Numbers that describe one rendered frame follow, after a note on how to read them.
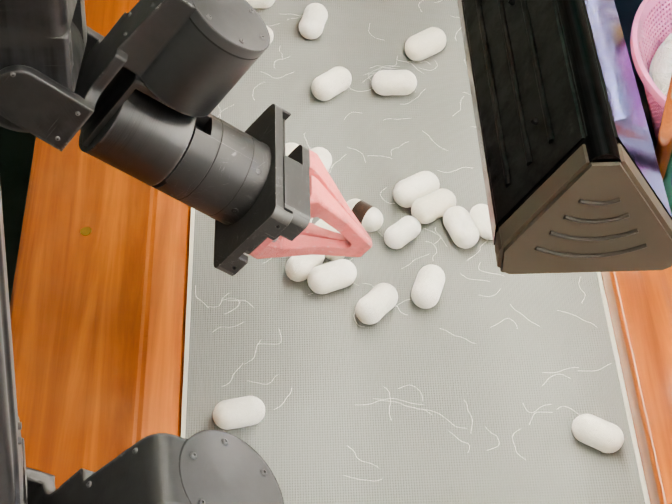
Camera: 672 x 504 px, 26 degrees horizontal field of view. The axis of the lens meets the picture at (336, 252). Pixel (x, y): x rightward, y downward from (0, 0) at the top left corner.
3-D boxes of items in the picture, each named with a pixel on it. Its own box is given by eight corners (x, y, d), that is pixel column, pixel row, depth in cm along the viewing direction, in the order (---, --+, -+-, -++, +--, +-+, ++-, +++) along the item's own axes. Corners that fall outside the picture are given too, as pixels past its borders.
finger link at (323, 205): (395, 169, 98) (284, 105, 94) (402, 246, 93) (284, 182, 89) (332, 226, 102) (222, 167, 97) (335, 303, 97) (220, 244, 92)
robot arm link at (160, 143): (66, 103, 90) (61, 161, 86) (127, 26, 87) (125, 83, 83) (159, 153, 93) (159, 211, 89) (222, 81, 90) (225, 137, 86)
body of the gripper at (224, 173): (297, 112, 95) (204, 58, 91) (300, 224, 88) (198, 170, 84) (239, 171, 98) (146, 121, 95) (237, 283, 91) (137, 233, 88)
